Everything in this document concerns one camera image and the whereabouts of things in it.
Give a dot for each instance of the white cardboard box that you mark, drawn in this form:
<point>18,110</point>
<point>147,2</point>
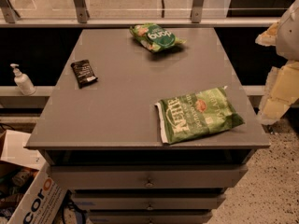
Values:
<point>28,194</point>

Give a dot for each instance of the green Dang snack bag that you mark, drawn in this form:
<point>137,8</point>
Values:
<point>155,38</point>

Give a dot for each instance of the top drawer knob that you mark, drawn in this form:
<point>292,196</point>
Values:
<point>149,183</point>

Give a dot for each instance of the small black snack packet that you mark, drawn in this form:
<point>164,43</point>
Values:
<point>84,73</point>

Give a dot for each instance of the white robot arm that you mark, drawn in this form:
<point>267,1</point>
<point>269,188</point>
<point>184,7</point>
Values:
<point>281,88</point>

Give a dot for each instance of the green Kettle jalapeno chip bag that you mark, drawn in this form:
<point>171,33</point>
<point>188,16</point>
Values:
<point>195,115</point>

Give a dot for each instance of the grey drawer cabinet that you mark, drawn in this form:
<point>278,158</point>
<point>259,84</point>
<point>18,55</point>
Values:
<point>103,141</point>

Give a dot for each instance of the white pump sanitizer bottle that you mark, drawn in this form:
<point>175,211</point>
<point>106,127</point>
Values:
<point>23,82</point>

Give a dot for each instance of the grey metal railing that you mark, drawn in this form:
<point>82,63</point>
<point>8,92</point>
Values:
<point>124,13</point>

